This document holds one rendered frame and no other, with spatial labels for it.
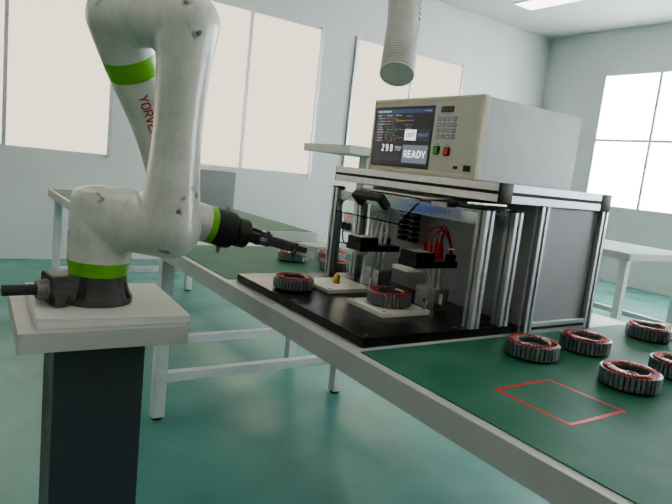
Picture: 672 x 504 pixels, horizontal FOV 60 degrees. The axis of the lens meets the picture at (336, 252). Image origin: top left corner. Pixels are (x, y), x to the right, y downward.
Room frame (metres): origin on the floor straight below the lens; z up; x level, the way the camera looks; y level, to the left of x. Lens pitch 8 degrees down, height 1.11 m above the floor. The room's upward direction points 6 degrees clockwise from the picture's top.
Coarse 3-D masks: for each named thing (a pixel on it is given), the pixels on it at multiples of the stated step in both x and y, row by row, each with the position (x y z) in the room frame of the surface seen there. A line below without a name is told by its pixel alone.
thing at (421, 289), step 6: (420, 288) 1.53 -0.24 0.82; (426, 288) 1.51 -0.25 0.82; (432, 288) 1.50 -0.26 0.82; (438, 288) 1.51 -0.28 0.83; (444, 288) 1.52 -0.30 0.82; (420, 294) 1.53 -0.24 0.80; (426, 294) 1.51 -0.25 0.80; (432, 294) 1.49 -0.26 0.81; (438, 294) 1.49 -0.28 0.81; (444, 294) 1.50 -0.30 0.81; (414, 300) 1.55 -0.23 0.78; (420, 300) 1.53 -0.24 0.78; (432, 300) 1.49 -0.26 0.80; (444, 300) 1.51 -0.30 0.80; (432, 306) 1.49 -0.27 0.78; (438, 306) 1.50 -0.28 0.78; (444, 306) 1.51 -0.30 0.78
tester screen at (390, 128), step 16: (384, 112) 1.75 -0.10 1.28; (400, 112) 1.69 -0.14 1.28; (416, 112) 1.63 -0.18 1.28; (432, 112) 1.58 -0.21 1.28; (384, 128) 1.74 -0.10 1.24; (400, 128) 1.68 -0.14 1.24; (416, 128) 1.63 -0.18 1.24; (400, 144) 1.68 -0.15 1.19; (416, 144) 1.62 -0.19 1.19; (384, 160) 1.73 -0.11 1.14; (400, 160) 1.67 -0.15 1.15
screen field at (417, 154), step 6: (402, 150) 1.67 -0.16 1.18; (408, 150) 1.64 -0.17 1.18; (414, 150) 1.62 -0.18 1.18; (420, 150) 1.60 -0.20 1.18; (426, 150) 1.58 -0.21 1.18; (402, 156) 1.66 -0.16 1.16; (408, 156) 1.64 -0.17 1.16; (414, 156) 1.62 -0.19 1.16; (420, 156) 1.60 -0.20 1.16; (426, 156) 1.58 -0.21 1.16; (402, 162) 1.66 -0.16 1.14; (408, 162) 1.64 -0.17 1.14; (414, 162) 1.62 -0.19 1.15; (420, 162) 1.60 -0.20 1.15
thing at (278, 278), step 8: (280, 272) 1.58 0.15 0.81; (288, 272) 1.60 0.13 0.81; (296, 272) 1.61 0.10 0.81; (280, 280) 1.52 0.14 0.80; (288, 280) 1.51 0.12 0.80; (296, 280) 1.52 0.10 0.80; (304, 280) 1.53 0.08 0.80; (312, 280) 1.55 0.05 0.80; (280, 288) 1.52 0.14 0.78; (288, 288) 1.52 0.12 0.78; (296, 288) 1.51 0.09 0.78; (304, 288) 1.52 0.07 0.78; (312, 288) 1.55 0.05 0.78
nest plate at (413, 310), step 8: (352, 304) 1.45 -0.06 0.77; (360, 304) 1.42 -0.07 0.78; (368, 304) 1.42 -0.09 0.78; (376, 312) 1.37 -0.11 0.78; (384, 312) 1.35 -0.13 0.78; (392, 312) 1.36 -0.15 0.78; (400, 312) 1.38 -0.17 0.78; (408, 312) 1.39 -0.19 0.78; (416, 312) 1.40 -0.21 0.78; (424, 312) 1.42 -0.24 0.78
